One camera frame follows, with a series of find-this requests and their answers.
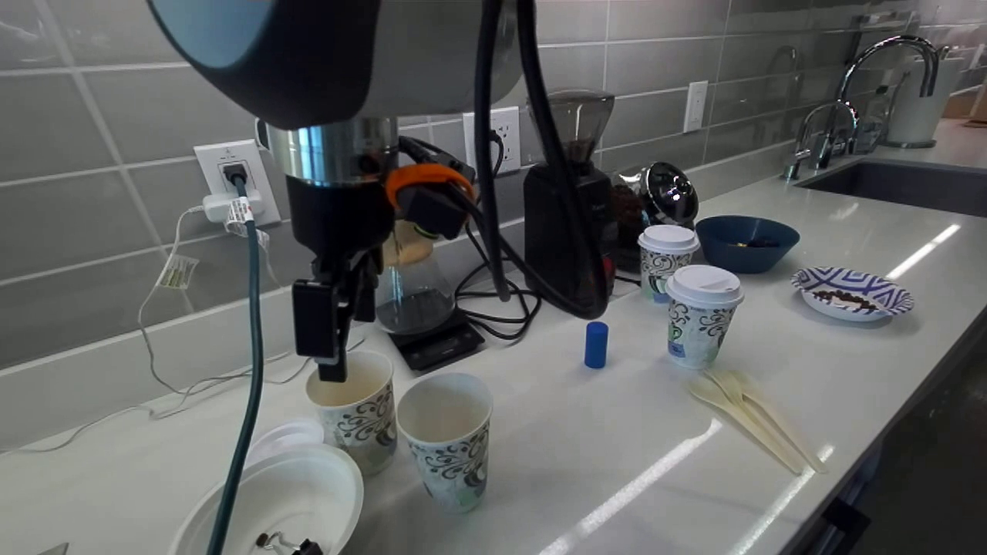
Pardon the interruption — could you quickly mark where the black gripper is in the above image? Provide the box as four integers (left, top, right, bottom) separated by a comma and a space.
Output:
294, 250, 383, 381

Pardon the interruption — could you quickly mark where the patterned paper cup back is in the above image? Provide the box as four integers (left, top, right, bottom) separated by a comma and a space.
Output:
305, 352, 396, 474

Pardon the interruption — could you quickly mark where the patterned paper cup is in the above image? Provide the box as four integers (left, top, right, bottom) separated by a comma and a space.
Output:
305, 352, 396, 474
395, 373, 489, 511

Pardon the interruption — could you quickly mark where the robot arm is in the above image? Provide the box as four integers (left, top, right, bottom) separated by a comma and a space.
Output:
149, 0, 521, 381

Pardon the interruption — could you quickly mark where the glass pour-over coffee carafe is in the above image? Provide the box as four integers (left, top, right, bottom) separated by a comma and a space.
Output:
375, 218, 452, 337

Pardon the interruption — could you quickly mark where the black coffee scale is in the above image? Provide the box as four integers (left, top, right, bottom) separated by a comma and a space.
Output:
391, 310, 484, 373

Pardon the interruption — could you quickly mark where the open patterned paper cup front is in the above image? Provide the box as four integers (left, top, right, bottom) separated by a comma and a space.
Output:
395, 373, 489, 511

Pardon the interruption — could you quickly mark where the black coffee grinder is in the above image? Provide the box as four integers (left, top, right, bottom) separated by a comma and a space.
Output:
525, 92, 617, 317

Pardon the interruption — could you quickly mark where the lidded patterned cup back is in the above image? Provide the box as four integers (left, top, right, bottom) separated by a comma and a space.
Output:
639, 226, 700, 302

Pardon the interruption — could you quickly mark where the lidded patterned cup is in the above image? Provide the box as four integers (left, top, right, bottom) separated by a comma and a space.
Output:
639, 226, 700, 302
667, 264, 742, 368

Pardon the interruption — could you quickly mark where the lidded patterned cup front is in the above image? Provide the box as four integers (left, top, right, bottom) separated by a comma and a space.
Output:
667, 264, 742, 368

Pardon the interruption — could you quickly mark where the white paper bowl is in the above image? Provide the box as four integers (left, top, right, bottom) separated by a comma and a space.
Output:
168, 441, 366, 555

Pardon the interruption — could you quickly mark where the small blue cylinder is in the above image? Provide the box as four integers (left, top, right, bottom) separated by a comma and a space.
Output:
581, 320, 606, 368

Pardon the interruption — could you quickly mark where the wooden spoon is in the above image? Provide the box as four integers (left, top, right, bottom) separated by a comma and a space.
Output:
708, 368, 820, 468

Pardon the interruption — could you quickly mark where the dark blue bowl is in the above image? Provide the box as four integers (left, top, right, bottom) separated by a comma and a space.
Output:
696, 214, 797, 275

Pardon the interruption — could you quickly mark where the wooden knife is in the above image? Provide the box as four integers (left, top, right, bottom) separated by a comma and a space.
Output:
686, 379, 807, 477

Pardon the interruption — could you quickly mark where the blue patterned plate with beans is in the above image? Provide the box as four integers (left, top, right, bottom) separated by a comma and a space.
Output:
796, 264, 912, 324

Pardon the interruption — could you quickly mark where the chrome faucet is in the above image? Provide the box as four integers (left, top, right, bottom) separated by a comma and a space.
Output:
782, 29, 945, 180

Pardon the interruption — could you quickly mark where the kitchen sink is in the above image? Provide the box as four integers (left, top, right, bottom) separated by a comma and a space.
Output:
807, 160, 987, 214

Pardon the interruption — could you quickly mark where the white kettle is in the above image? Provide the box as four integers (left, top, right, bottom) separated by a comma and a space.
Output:
884, 45, 967, 149

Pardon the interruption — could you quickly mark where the white wall outlet left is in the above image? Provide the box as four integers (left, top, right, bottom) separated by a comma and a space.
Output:
195, 137, 280, 226

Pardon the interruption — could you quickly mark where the white wall outlet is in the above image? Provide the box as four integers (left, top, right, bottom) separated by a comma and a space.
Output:
680, 79, 708, 133
195, 137, 280, 226
461, 105, 521, 173

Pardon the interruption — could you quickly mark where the white thin cord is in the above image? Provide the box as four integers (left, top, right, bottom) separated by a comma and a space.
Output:
17, 201, 372, 456

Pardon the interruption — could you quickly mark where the teal cable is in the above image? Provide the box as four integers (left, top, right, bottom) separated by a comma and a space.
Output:
202, 163, 268, 555

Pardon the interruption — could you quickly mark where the white wall outlet middle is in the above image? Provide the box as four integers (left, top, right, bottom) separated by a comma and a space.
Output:
461, 105, 521, 173

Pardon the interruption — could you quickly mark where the white wall outlet right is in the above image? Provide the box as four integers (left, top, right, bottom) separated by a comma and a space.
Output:
680, 79, 708, 133

